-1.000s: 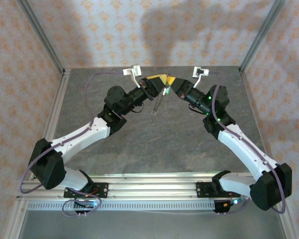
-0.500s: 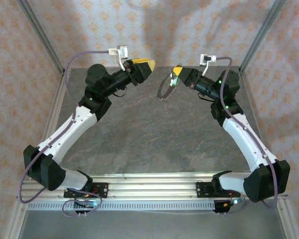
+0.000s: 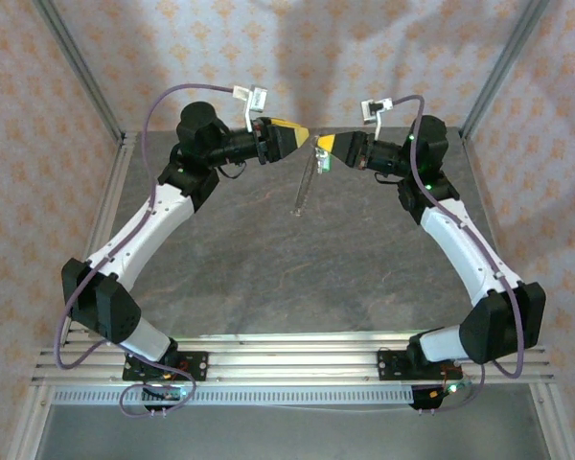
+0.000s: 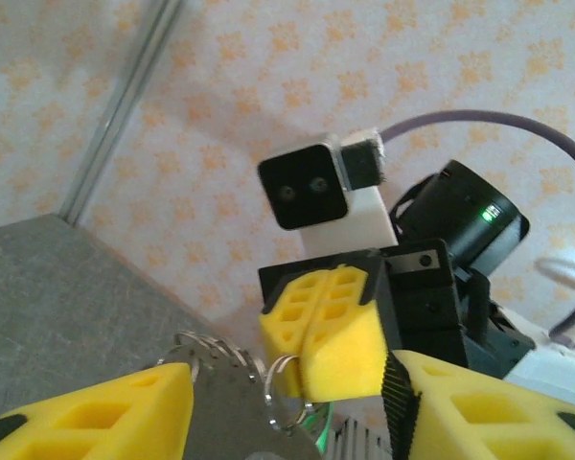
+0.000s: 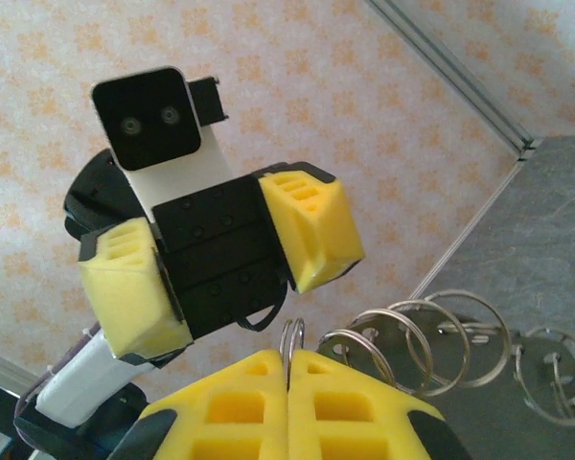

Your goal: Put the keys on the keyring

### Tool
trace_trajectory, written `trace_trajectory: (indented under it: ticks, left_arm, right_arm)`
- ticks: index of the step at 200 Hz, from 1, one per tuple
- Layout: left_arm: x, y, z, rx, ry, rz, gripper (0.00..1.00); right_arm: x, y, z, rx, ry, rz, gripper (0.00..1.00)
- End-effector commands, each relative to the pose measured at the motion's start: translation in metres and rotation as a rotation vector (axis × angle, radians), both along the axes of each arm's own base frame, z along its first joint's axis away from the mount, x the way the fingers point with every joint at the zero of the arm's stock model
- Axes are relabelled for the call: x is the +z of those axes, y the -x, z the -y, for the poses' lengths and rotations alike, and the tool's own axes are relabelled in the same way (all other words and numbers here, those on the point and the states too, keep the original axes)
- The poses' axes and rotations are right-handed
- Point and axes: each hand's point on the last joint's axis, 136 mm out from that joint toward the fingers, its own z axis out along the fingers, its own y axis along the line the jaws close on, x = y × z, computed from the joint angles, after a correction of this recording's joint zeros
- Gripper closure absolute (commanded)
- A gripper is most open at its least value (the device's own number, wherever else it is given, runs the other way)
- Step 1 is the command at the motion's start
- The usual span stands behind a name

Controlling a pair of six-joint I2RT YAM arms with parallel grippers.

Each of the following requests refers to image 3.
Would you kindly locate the silver key with green tag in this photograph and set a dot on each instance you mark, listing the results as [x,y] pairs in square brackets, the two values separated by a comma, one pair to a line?
[325,160]

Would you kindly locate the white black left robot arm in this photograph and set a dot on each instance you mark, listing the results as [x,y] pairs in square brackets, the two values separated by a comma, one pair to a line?
[139,235]

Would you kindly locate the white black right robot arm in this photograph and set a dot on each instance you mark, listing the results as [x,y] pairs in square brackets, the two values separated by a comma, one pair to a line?
[460,249]

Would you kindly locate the small controller circuit board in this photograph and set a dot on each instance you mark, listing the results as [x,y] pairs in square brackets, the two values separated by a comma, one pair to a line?
[436,395]
[165,394]

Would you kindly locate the grey metal panel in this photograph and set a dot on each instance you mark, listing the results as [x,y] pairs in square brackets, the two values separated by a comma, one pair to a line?
[292,436]

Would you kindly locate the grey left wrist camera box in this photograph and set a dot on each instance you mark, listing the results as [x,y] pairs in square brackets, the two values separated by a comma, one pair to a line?
[259,98]

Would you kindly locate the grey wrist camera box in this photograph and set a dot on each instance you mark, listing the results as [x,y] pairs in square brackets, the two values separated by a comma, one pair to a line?
[370,109]
[259,98]

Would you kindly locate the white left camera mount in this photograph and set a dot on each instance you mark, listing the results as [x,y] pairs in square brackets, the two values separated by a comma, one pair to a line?
[247,117]

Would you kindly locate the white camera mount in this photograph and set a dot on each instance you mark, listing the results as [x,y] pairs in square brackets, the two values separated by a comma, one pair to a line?
[379,127]
[247,117]

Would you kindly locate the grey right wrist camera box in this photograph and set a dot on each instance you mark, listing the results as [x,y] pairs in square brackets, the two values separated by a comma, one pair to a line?
[370,109]

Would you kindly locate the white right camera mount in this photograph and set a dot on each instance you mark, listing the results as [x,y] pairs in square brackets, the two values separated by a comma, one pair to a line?
[379,127]

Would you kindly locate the aluminium frame post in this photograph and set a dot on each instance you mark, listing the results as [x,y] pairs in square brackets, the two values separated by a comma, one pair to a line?
[76,67]
[503,62]

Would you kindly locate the aluminium side rail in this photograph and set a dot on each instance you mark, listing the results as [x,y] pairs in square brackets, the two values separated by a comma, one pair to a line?
[556,431]
[108,211]

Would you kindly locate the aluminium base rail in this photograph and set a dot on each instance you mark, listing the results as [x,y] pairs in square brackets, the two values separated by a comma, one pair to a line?
[292,357]

